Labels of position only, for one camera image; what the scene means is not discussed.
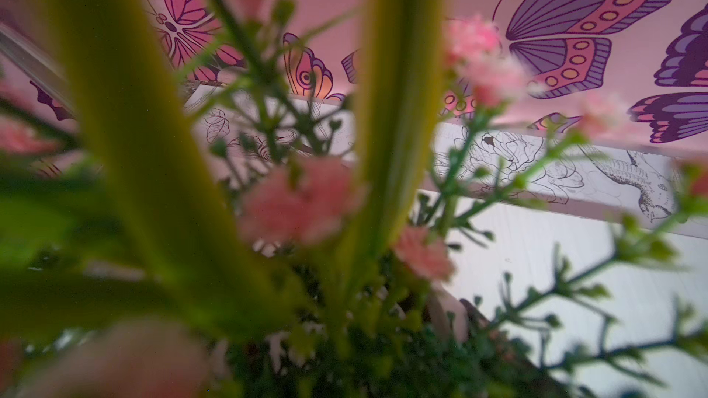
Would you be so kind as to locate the pink plant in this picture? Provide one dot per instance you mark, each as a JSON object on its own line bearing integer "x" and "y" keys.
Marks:
{"x": 305, "y": 277}

